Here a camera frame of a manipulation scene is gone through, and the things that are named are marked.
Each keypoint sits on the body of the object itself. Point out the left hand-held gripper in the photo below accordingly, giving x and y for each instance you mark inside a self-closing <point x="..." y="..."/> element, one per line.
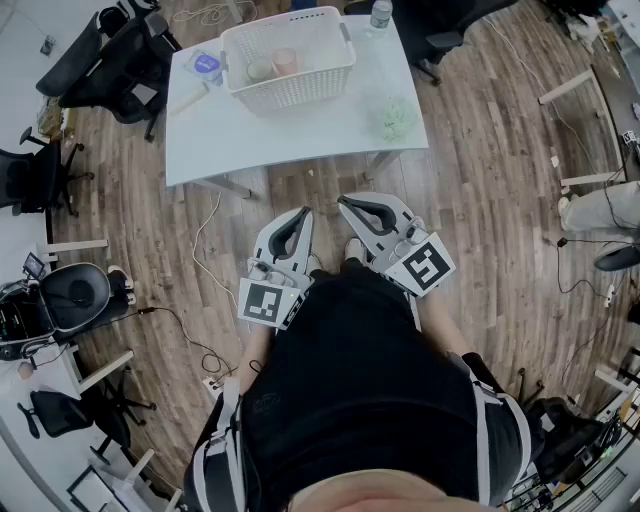
<point x="260" y="305"/>

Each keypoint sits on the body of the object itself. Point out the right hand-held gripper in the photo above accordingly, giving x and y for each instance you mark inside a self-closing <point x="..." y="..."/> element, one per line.
<point x="422" y="265"/>

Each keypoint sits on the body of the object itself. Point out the white plastic basket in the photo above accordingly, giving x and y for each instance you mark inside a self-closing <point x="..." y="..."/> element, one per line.
<point x="290" y="92"/>

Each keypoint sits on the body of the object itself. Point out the pink cup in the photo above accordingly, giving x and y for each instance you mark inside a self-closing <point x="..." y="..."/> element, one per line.
<point x="285" y="62"/>

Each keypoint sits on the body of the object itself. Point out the person's left forearm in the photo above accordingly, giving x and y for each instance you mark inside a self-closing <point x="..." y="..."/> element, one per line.
<point x="255" y="350"/>

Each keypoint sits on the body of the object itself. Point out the person's right forearm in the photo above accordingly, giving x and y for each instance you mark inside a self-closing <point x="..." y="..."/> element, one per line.
<point x="445" y="325"/>

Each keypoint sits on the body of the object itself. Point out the person's left shoe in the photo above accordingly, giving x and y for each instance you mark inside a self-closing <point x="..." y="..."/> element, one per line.
<point x="315" y="262"/>

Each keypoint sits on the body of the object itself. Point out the person's shoe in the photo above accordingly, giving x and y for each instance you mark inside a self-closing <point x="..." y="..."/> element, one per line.
<point x="354" y="248"/>
<point x="315" y="262"/>

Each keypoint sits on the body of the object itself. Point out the person's right shoe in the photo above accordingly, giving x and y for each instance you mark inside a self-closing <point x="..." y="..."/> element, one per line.
<point x="354" y="248"/>

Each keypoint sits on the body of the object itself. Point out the green crumpled bag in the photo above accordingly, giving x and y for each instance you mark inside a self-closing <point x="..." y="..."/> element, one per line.
<point x="395" y="120"/>

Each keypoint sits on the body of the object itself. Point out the person's black clothing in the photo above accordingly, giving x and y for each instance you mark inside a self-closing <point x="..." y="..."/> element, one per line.
<point x="360" y="375"/>

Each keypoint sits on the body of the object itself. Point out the white power strip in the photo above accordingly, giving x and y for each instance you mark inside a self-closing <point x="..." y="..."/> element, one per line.
<point x="212" y="386"/>
<point x="609" y="295"/>

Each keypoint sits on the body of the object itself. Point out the cream cylindrical roll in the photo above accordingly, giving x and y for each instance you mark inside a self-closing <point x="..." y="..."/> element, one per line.
<point x="190" y="97"/>

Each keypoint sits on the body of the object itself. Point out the blue label plastic packet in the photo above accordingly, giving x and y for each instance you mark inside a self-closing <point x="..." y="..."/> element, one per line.
<point x="205" y="65"/>

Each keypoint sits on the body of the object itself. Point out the clear water bottle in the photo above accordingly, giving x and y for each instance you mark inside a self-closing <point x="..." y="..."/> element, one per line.
<point x="381" y="15"/>

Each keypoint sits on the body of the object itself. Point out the grey rimmed black chair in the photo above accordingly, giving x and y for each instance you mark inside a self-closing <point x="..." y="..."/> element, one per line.
<point x="75" y="295"/>

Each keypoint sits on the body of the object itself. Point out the white desk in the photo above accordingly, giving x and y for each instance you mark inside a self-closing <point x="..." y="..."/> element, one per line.
<point x="567" y="86"/>

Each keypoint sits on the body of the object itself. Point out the small black screen device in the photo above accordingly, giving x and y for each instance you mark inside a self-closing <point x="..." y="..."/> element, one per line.
<point x="35" y="265"/>

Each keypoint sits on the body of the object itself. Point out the person's head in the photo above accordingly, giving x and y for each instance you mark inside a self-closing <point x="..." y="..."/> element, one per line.
<point x="390" y="495"/>

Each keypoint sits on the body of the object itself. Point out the black backpack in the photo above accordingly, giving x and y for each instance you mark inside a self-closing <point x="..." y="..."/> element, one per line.
<point x="565" y="435"/>

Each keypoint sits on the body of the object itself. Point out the black electronic equipment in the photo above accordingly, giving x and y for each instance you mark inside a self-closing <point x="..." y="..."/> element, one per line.
<point x="22" y="320"/>

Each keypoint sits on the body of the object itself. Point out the black framed tray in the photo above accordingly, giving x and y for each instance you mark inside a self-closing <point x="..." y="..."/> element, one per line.
<point x="95" y="492"/>

